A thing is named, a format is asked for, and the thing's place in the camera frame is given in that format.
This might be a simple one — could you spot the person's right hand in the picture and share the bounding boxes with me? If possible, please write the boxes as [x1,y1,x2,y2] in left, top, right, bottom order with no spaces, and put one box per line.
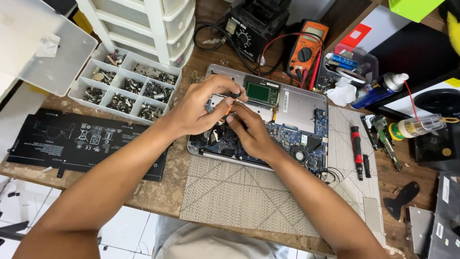
[225,102,285,165]

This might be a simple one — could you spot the person's left hand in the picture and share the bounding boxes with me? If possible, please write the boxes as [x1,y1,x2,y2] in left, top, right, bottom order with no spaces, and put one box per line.
[167,74,249,138]

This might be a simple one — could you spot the orange black screwdriver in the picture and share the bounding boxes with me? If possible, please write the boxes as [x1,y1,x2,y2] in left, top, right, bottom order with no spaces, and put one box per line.
[221,91,242,121]

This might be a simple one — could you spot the opened silver laptop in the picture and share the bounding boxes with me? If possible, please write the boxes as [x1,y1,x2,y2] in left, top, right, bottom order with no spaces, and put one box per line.
[187,64,330,181]

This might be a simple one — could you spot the beige woven mat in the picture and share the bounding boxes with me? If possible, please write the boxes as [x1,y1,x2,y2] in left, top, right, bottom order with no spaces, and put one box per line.
[179,104,387,246]

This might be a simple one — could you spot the white compartment screw box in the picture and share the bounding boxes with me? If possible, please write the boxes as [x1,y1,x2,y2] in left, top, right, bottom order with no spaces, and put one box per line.
[0,0,182,126]

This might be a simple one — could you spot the red probe lead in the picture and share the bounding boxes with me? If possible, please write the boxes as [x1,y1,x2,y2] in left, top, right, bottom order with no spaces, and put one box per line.
[258,32,324,90]

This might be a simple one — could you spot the crumpled white tissue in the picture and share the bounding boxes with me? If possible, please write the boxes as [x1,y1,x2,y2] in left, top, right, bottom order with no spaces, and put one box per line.
[325,77,357,107]

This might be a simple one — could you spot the white plastic drawer unit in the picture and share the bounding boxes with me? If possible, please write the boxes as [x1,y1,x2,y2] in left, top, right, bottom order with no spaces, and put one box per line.
[75,0,197,69]

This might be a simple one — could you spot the red black screwdriver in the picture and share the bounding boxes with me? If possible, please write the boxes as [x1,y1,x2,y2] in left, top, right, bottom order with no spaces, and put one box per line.
[350,126,364,181]

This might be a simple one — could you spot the orange multimeter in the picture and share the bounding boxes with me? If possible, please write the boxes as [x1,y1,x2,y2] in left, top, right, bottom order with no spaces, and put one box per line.
[286,19,330,78]

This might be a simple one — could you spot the black soldering station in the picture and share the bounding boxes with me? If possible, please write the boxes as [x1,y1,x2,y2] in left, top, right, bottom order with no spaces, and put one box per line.
[224,0,292,63]

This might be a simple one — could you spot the person's beige clothing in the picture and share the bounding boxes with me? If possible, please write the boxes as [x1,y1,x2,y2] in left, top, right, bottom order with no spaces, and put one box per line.
[152,215,290,259]

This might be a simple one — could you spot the small black bar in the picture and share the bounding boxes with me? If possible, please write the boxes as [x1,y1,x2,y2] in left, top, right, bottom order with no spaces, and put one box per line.
[362,154,372,178]

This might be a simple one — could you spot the black drive case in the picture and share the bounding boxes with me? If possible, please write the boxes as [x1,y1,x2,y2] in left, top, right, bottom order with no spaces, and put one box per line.
[361,114,395,151]

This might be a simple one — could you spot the clear plastic container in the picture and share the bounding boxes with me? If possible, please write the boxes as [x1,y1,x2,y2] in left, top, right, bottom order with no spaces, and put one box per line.
[323,43,380,88]

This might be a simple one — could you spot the blue spray can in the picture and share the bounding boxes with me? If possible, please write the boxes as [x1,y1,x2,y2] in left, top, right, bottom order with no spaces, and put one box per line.
[349,73,420,122]

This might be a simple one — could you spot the green circuit board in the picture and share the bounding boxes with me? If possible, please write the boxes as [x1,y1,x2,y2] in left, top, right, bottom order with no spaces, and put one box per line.
[370,115,403,172]

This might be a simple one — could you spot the black laptop battery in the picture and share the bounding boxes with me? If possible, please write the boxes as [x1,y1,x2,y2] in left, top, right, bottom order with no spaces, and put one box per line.
[6,108,169,182]

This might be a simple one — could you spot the grey metal plate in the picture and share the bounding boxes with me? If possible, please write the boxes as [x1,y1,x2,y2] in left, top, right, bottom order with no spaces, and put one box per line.
[363,197,382,234]

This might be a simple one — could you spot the black plastic pry tool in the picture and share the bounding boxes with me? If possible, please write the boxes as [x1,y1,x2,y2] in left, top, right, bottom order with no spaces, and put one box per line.
[383,181,421,221]

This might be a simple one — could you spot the clear bottle green cap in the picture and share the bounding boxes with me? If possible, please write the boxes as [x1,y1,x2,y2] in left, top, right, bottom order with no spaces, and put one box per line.
[388,113,460,141]

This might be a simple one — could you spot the white paper scrap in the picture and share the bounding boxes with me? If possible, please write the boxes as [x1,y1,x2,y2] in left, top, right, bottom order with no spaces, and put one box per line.
[35,33,61,58]

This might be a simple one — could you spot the black flat device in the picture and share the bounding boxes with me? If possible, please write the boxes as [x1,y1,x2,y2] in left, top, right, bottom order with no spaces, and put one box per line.
[409,122,460,174]

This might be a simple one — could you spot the green plastic box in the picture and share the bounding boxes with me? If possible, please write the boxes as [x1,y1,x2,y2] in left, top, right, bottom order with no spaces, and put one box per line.
[388,0,446,23]

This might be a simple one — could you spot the black laptop cover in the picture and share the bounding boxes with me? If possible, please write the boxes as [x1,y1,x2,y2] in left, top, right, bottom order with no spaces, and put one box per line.
[427,172,460,259]

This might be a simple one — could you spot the yellow black plush toy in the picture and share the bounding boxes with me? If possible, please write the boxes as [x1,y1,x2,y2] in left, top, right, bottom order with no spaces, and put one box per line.
[438,0,460,57]

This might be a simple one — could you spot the black power cable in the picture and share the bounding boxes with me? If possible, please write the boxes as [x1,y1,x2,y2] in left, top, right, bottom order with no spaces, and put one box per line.
[193,21,259,74]

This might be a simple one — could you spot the thin black wires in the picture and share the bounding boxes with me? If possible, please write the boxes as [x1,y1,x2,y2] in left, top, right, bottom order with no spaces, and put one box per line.
[313,166,345,185]

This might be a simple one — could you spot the silver metal bracket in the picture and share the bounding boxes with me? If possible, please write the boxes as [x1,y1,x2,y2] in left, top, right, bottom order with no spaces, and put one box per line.
[405,206,435,257]

